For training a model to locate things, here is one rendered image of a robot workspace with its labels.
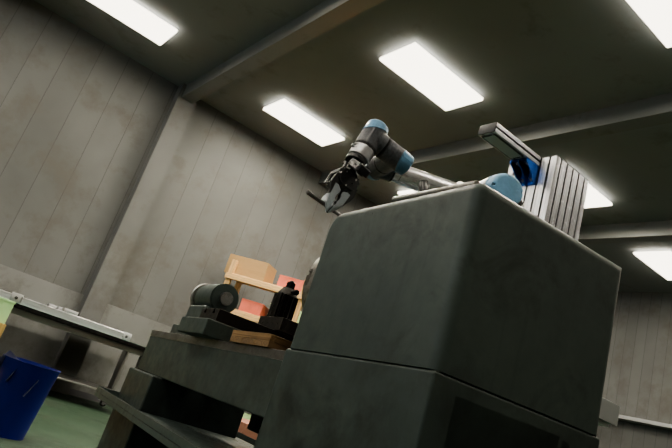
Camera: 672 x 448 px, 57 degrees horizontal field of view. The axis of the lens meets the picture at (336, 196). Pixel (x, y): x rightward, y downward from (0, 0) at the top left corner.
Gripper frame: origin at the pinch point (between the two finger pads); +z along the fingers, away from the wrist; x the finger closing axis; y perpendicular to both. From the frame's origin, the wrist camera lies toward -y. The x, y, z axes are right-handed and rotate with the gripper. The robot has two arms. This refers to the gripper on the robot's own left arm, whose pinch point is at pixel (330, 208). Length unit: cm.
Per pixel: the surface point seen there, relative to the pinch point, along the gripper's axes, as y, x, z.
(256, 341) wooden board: 22.4, -11.5, 39.2
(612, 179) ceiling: 339, -468, -489
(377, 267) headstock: -37.9, -2.2, 22.4
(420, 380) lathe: -62, -8, 45
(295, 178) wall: 797, -237, -400
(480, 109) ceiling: 379, -257, -436
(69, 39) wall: 762, 176, -308
